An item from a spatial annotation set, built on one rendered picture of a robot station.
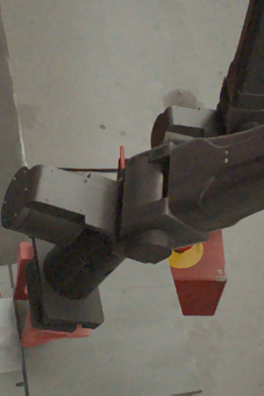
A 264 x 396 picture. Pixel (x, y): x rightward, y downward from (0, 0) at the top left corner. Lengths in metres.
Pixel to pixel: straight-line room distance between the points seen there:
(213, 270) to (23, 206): 0.56
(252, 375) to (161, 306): 1.12
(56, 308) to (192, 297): 0.49
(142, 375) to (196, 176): 0.30
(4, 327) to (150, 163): 0.29
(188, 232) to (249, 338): 1.40
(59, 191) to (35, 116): 1.72
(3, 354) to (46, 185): 0.25
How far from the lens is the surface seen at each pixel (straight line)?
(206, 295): 1.21
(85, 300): 0.77
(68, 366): 0.84
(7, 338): 0.85
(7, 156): 1.15
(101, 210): 0.67
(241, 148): 0.59
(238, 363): 1.99
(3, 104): 1.22
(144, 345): 0.86
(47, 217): 0.67
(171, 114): 1.10
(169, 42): 2.63
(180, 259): 1.18
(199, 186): 0.60
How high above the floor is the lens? 1.77
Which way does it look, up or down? 54 degrees down
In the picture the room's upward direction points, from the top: 9 degrees clockwise
